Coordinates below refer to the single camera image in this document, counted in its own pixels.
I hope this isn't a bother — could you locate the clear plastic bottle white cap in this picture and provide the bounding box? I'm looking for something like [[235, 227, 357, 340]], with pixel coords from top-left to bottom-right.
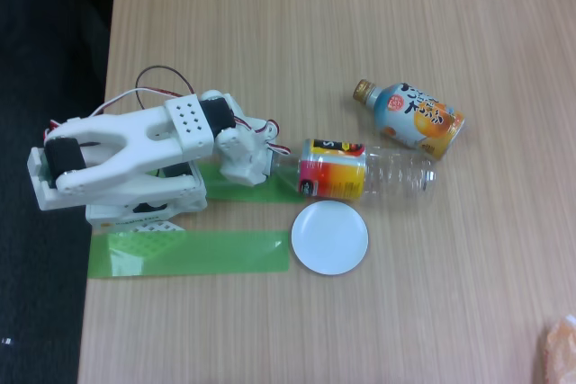
[[268, 138, 438, 203]]

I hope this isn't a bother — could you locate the orange juice bottle can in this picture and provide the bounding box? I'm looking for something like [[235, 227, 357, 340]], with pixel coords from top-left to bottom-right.
[[352, 78, 466, 164]]

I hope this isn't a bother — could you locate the short green tape strip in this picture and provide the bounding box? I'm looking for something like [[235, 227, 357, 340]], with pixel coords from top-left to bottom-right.
[[197, 163, 307, 204]]

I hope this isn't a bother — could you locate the long green tape strip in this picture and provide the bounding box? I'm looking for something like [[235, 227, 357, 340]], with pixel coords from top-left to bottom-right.
[[87, 229, 290, 281]]

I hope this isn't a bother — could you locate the small white round plate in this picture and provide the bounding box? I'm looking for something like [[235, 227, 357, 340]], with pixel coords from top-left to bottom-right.
[[291, 200, 370, 276]]

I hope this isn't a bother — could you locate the orange plastic bag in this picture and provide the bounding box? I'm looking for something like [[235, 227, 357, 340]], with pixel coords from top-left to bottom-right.
[[537, 314, 576, 384]]

